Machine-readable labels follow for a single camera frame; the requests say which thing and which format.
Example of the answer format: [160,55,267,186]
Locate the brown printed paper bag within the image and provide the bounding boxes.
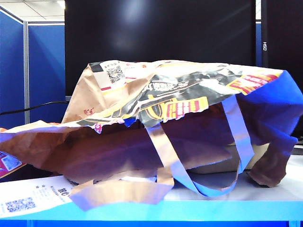
[0,59,303,211]

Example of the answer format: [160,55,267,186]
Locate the long white printed receipt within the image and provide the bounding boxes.
[0,175,74,218]

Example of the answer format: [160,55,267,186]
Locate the beige fabric tray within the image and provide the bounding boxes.
[187,143,269,175]

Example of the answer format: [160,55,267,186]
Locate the large black monitor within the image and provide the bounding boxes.
[65,0,257,96]

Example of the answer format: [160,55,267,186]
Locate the blue office partition panel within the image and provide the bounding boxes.
[0,6,24,130]
[28,22,66,124]
[255,21,263,67]

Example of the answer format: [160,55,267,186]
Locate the black HSD monitor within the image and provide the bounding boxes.
[261,0,303,142]

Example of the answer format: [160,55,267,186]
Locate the black cable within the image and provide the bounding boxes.
[0,101,70,116]

